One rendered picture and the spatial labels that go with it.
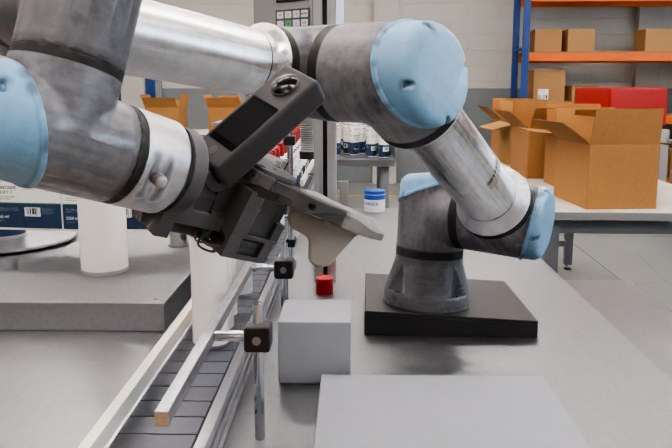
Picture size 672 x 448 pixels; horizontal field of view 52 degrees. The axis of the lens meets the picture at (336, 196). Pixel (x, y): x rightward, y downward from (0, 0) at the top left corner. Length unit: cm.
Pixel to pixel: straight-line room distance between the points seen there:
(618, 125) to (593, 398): 183
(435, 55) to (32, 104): 45
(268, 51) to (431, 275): 53
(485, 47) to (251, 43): 828
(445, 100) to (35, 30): 45
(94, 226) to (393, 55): 79
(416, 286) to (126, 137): 75
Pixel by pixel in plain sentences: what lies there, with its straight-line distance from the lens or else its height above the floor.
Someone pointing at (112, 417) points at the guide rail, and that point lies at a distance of 75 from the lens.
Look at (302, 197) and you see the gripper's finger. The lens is 58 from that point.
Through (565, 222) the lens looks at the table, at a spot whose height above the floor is 73.
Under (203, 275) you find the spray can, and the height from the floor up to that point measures 99.
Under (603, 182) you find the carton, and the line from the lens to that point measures 275.
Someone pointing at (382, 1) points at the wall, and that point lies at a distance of 884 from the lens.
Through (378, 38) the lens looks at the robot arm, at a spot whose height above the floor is 129.
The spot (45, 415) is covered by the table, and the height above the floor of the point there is 83.
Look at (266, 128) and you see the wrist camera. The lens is 56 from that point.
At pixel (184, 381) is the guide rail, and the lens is 69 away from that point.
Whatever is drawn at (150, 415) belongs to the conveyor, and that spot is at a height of 88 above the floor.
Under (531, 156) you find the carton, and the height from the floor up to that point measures 89.
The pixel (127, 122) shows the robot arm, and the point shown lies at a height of 121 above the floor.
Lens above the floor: 124
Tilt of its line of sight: 9 degrees down
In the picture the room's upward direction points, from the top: straight up
